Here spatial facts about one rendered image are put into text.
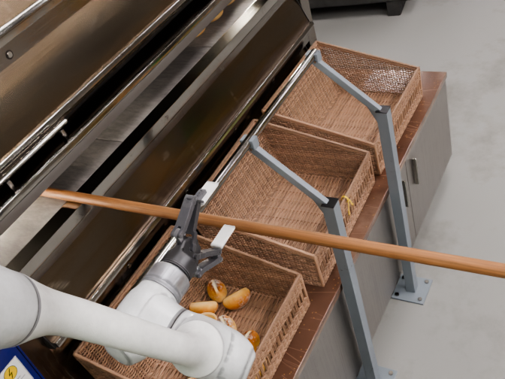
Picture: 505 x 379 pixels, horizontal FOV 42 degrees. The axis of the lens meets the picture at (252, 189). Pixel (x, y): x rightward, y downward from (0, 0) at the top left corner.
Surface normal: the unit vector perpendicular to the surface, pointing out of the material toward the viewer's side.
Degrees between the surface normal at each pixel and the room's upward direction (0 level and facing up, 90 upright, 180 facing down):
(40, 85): 70
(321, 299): 0
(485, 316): 0
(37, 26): 90
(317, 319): 0
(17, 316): 101
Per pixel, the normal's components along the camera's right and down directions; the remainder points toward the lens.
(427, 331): -0.25, -0.75
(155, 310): 0.11, -0.67
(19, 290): 0.91, -0.38
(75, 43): 0.72, -0.14
